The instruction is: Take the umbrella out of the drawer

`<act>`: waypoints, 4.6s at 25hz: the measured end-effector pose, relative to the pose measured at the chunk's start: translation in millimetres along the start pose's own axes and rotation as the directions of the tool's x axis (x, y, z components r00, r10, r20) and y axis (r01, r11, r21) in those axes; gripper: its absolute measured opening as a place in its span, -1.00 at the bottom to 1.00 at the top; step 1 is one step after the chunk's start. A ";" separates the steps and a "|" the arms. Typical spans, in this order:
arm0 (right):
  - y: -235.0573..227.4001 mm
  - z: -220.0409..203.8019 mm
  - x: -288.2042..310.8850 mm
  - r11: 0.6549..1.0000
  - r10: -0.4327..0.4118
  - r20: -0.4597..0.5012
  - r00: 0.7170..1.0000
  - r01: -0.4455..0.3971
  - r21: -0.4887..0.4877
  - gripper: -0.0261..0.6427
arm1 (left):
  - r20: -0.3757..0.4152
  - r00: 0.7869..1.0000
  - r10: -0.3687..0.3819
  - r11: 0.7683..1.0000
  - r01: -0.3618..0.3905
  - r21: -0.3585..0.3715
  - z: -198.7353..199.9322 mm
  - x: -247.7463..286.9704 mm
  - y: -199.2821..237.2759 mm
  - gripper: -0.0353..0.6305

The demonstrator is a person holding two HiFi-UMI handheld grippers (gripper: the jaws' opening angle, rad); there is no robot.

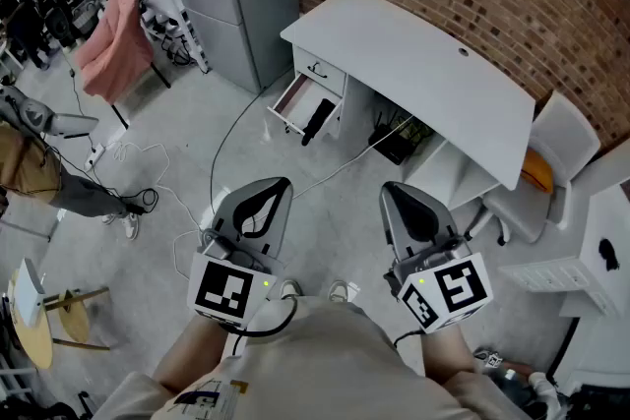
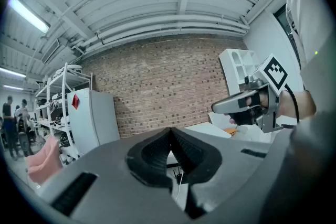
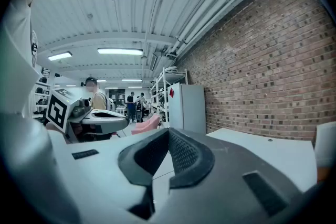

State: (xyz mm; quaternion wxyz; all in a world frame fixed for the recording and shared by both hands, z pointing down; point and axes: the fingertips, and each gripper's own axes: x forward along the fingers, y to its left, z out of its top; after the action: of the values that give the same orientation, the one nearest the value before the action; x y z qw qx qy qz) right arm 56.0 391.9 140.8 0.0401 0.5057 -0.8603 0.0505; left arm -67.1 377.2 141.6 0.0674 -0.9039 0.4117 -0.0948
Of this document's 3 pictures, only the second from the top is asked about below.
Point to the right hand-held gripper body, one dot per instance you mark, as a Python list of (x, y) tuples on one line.
[(274, 70)]

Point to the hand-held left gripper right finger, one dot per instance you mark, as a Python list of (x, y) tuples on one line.
[(236, 178)]

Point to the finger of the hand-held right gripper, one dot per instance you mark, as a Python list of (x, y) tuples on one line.
[(228, 105)]

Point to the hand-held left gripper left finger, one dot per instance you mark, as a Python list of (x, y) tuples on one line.
[(105, 178)]

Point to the person's right forearm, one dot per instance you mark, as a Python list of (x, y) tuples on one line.
[(302, 105)]

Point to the person's right hand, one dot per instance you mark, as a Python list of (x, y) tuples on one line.
[(242, 118)]

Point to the orange item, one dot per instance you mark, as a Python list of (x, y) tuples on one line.
[(231, 131)]

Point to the white arched shelf unit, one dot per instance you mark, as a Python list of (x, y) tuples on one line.
[(236, 68)]

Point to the tall grey cabinet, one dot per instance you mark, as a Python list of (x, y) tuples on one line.
[(92, 118)]

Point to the pink cloth on rack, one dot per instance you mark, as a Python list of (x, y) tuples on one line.
[(44, 162)]

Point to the red paper tag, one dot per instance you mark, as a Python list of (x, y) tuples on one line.
[(75, 101)]

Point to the white metal shelf rack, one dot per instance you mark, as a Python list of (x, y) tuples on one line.
[(56, 102)]

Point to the white ceiling pipe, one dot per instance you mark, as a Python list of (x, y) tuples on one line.
[(170, 26)]

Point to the ceiling tube light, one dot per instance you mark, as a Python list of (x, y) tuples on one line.
[(13, 87), (11, 72), (29, 14)]

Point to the ceiling air vent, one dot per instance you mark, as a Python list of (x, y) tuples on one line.
[(50, 51)]

